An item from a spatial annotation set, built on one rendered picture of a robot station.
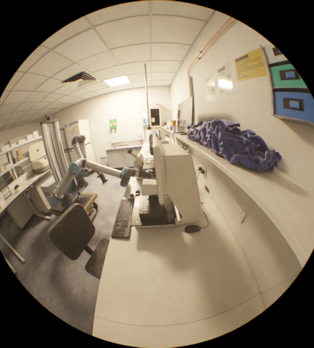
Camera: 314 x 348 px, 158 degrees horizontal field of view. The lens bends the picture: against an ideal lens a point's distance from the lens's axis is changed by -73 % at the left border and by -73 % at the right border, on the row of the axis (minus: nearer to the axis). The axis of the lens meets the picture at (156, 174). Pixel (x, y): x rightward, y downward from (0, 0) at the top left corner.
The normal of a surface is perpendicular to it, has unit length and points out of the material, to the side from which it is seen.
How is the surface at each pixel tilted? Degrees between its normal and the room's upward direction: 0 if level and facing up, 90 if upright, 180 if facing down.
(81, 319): 0
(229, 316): 0
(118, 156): 90
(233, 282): 0
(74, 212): 90
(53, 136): 90
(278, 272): 90
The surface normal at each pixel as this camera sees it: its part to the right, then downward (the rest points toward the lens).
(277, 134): -1.00, 0.07
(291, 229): -0.06, -0.90
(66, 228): 0.97, 0.04
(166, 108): 0.04, 0.44
